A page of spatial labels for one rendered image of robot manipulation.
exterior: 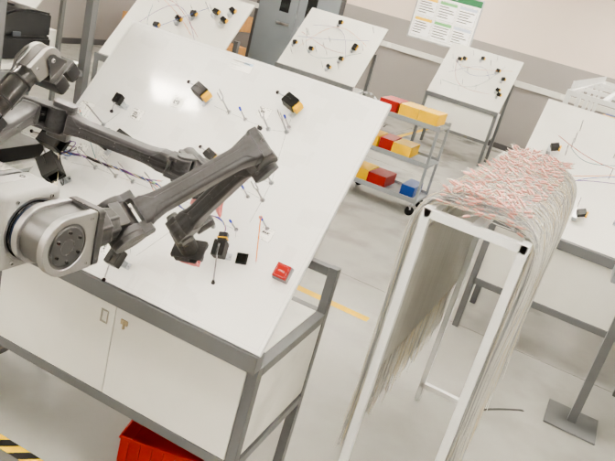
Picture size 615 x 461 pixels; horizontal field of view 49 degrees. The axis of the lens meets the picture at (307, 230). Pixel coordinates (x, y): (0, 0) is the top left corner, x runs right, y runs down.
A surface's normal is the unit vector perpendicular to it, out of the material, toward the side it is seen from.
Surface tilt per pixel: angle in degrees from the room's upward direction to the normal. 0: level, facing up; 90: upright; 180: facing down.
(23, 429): 0
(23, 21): 90
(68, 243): 90
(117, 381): 90
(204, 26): 50
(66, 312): 90
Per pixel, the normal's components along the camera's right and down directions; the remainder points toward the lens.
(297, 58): -0.18, -0.43
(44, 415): 0.25, -0.91
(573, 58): -0.44, 0.21
